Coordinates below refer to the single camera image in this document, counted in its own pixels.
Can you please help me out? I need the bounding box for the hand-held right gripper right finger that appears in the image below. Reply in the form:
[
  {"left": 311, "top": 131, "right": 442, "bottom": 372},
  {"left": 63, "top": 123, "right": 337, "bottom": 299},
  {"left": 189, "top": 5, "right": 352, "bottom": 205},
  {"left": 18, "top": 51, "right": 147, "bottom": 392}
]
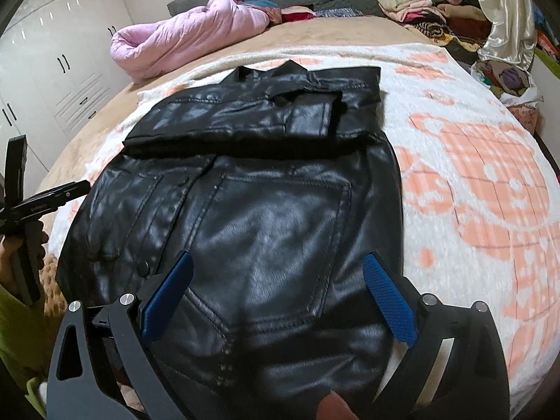
[{"left": 362, "top": 251, "right": 510, "bottom": 420}]

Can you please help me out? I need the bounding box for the cream satin curtain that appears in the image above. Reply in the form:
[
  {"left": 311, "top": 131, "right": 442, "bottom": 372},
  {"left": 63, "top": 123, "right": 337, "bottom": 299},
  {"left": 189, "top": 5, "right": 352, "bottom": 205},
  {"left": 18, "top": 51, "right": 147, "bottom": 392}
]
[{"left": 477, "top": 0, "right": 538, "bottom": 73}]

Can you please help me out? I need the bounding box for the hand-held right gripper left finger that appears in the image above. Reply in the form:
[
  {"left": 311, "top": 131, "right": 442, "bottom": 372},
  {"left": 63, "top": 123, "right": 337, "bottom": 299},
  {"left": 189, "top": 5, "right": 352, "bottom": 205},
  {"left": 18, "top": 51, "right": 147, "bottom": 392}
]
[{"left": 46, "top": 250, "right": 195, "bottom": 420}]

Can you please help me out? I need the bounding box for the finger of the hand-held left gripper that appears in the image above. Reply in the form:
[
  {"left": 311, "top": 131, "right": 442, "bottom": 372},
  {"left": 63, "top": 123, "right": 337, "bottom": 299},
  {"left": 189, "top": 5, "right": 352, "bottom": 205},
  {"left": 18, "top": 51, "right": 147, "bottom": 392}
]
[
  {"left": 9, "top": 179, "right": 91, "bottom": 218},
  {"left": 3, "top": 137, "right": 29, "bottom": 207}
]

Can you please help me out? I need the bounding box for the white blanket with orange print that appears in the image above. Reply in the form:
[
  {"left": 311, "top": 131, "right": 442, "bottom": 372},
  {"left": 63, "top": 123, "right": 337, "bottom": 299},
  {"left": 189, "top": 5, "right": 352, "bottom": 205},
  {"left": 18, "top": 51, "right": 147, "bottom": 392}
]
[{"left": 44, "top": 44, "right": 560, "bottom": 407}]

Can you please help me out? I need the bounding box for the row of colourful clothes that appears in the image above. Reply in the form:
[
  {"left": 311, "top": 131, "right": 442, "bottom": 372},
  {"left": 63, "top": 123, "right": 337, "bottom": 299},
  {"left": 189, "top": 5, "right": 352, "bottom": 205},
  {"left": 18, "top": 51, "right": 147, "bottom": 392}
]
[{"left": 234, "top": 0, "right": 364, "bottom": 25}]

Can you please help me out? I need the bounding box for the person's left forearm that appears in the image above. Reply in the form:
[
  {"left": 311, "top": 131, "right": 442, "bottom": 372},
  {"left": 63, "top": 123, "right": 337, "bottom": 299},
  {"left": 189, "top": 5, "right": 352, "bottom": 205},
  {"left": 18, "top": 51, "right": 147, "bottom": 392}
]
[{"left": 0, "top": 283, "right": 50, "bottom": 417}]

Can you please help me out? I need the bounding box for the white wardrobe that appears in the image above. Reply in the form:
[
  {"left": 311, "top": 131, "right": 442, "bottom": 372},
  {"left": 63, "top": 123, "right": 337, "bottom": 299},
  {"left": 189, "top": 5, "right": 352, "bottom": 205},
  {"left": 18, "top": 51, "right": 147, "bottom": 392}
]
[{"left": 0, "top": 0, "right": 134, "bottom": 176}]

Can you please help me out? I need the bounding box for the white bag of clothes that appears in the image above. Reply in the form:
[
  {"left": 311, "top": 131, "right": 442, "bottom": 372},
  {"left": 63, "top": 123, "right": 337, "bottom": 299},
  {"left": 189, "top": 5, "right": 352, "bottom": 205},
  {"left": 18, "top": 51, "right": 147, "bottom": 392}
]
[{"left": 471, "top": 59, "right": 543, "bottom": 106}]

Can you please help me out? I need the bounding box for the person's right hand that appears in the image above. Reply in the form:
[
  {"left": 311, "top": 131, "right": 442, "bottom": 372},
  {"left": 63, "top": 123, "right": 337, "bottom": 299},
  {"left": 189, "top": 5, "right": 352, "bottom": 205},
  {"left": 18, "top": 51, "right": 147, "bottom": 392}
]
[{"left": 317, "top": 393, "right": 356, "bottom": 420}]

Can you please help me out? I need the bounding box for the person's left hand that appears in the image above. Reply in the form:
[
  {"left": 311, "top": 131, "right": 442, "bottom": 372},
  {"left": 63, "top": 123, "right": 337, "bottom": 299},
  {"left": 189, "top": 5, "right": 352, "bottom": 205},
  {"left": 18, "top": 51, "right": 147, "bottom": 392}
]
[{"left": 0, "top": 230, "right": 50, "bottom": 299}]

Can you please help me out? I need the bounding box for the black leather jacket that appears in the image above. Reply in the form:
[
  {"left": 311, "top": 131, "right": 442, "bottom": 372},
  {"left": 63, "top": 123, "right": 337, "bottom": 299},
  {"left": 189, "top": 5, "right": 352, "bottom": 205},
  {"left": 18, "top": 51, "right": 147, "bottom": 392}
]
[{"left": 56, "top": 60, "right": 405, "bottom": 420}]

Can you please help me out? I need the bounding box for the pile of folded clothes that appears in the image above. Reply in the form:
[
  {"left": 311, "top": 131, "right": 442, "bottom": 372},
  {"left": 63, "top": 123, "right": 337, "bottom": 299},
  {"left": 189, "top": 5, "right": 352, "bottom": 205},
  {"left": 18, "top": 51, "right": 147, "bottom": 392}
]
[{"left": 374, "top": 0, "right": 493, "bottom": 53}]

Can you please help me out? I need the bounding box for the green sill cloth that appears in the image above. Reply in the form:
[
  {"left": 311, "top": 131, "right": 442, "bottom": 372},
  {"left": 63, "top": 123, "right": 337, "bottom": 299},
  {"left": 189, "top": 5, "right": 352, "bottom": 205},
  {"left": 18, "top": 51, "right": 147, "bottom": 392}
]
[{"left": 533, "top": 46, "right": 560, "bottom": 77}]

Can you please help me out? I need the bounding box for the pink quilted duvet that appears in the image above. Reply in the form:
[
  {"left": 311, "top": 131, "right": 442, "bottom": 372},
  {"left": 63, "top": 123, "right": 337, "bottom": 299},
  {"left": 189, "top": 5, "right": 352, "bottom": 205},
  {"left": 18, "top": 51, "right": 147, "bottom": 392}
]
[{"left": 110, "top": 0, "right": 271, "bottom": 83}]

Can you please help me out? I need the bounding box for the pink patterned bag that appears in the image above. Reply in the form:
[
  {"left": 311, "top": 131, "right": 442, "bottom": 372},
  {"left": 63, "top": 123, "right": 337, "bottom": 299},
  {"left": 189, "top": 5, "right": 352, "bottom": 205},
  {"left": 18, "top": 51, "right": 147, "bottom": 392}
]
[{"left": 503, "top": 103, "right": 540, "bottom": 135}]

